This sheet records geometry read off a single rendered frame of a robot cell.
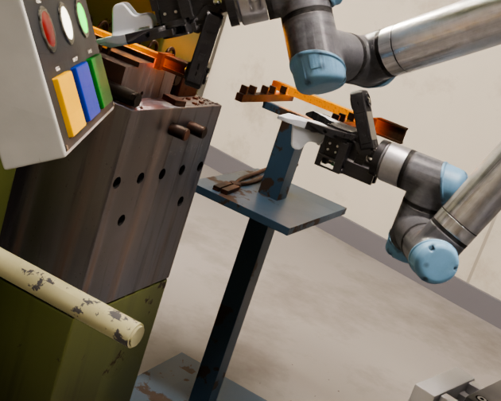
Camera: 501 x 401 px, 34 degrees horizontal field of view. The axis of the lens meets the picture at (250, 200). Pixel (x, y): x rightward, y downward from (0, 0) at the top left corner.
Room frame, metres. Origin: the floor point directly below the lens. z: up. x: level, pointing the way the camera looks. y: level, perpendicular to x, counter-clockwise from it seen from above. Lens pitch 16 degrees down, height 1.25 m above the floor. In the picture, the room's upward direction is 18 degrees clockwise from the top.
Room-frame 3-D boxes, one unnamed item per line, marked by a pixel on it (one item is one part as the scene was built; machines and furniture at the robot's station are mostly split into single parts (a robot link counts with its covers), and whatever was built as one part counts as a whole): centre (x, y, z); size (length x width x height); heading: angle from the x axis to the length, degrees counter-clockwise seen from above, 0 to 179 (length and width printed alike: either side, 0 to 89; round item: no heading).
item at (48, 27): (1.02, 0.31, 1.09); 0.05 x 0.03 x 0.04; 159
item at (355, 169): (1.53, -0.15, 0.97); 0.12 x 0.08 x 0.09; 69
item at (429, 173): (1.48, -0.30, 0.98); 0.11 x 0.08 x 0.09; 69
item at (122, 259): (1.80, 0.46, 0.69); 0.56 x 0.38 x 0.45; 69
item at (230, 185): (2.30, 0.00, 0.68); 0.60 x 0.04 x 0.01; 163
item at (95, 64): (1.22, 0.28, 1.01); 0.07 x 0.05 x 0.07; 4
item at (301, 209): (2.15, -0.05, 0.67); 0.40 x 0.30 x 0.02; 157
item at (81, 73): (1.12, 0.27, 1.01); 0.07 x 0.05 x 0.07; 4
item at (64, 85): (1.02, 0.26, 1.01); 0.07 x 0.05 x 0.07; 4
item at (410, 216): (1.46, -0.30, 0.88); 0.11 x 0.08 x 0.11; 7
